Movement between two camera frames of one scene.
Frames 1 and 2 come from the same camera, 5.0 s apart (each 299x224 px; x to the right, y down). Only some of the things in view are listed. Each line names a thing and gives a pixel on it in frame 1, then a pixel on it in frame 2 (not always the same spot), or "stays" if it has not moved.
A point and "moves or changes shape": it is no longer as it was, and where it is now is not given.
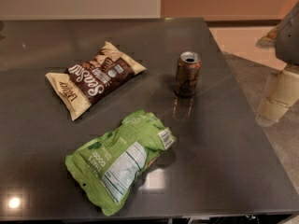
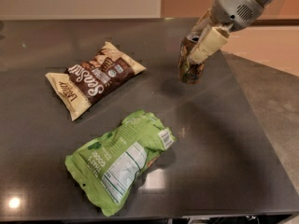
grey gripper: x=288 y=40 → x=235 y=7
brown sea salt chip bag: x=93 y=79 stays
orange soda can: x=187 y=73 moves or changes shape
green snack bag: x=105 y=170 stays
